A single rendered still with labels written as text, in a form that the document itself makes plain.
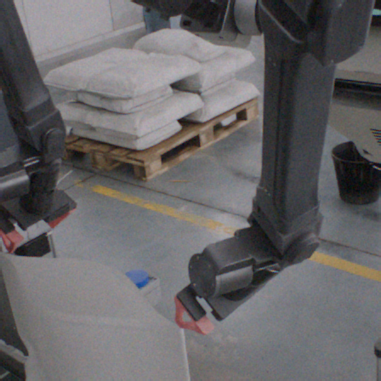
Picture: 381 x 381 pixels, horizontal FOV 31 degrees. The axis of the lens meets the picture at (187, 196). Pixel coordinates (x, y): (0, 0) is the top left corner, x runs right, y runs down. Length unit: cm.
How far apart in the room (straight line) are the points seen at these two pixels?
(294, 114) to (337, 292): 239
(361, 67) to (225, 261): 41
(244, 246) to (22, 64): 42
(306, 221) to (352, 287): 223
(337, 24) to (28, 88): 62
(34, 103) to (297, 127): 51
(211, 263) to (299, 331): 197
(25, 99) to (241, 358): 180
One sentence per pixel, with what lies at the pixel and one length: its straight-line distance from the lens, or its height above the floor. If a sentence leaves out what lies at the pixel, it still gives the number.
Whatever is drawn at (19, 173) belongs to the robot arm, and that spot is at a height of 128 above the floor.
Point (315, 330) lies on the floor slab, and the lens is 278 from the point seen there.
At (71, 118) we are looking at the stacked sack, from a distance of 442.
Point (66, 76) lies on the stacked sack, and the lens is 436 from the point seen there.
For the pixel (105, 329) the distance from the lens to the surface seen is 114.
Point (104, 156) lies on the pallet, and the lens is 431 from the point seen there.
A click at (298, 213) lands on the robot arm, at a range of 77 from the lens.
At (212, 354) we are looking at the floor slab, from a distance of 269.
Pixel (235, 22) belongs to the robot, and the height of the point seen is 143.
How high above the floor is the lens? 169
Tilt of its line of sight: 26 degrees down
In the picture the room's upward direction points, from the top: 7 degrees counter-clockwise
